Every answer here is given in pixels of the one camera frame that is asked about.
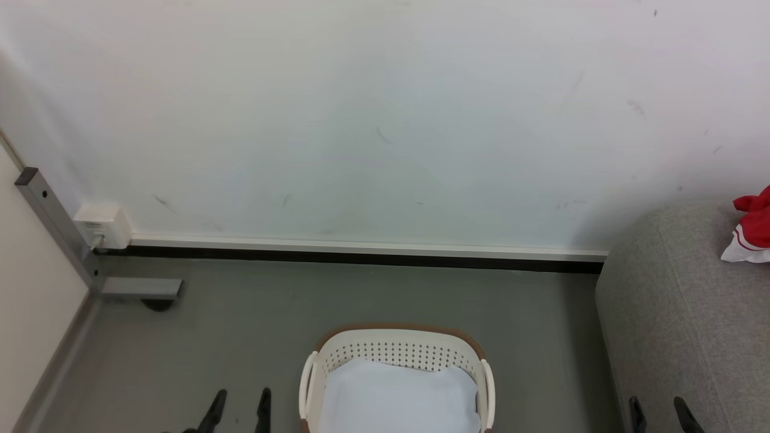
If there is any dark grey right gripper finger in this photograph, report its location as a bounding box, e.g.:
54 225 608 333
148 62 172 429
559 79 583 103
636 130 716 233
628 396 648 433
673 396 706 433

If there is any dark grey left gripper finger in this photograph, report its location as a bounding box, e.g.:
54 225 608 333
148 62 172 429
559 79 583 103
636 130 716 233
191 388 229 433
254 387 273 433

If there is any red and white garment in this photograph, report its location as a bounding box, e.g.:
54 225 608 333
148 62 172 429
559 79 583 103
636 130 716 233
720 185 770 265

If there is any grey fabric sofa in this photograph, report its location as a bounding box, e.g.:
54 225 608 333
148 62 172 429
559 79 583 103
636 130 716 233
594 197 770 433

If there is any plain white cloth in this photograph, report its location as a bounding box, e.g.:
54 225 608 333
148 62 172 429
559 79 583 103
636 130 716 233
318 357 482 433

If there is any white perforated laundry basket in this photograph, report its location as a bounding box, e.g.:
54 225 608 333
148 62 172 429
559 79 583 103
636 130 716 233
298 324 496 433

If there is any grey metal foot bar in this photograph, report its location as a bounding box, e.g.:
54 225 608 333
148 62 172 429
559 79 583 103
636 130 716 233
98 277 183 302

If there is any black baseboard strip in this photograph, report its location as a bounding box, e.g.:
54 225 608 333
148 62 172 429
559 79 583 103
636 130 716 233
95 245 605 275

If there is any cream partition panel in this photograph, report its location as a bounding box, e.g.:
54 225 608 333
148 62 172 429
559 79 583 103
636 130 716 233
0 135 91 433

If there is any white wall cable trunking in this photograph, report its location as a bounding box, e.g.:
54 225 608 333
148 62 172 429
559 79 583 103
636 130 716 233
129 235 609 262

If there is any white wall socket box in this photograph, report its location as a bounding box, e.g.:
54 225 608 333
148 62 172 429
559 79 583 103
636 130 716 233
73 203 132 251

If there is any grey metal frame post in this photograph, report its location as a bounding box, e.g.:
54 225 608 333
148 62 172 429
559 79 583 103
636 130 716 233
14 167 102 293

